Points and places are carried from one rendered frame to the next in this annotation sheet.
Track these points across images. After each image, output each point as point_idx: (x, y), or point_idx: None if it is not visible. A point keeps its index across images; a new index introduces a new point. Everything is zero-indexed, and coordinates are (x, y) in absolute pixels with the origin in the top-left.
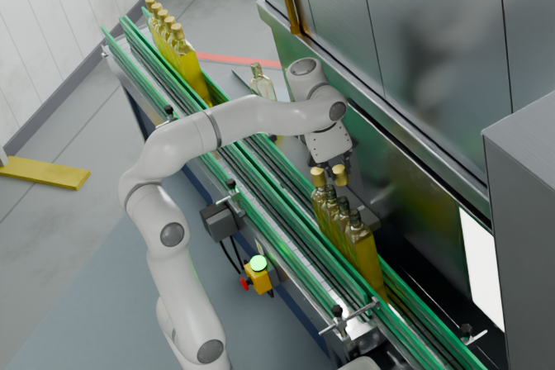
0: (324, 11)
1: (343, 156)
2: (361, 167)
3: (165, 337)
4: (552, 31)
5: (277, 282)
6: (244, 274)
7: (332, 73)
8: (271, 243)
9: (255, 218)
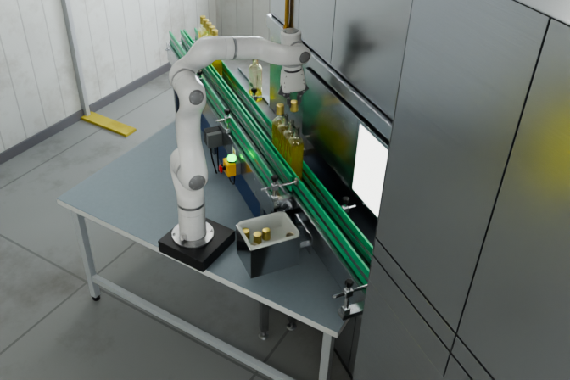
0: (306, 13)
1: (298, 93)
2: (304, 112)
3: (171, 175)
4: None
5: (239, 172)
6: (219, 174)
7: None
8: (242, 148)
9: (236, 134)
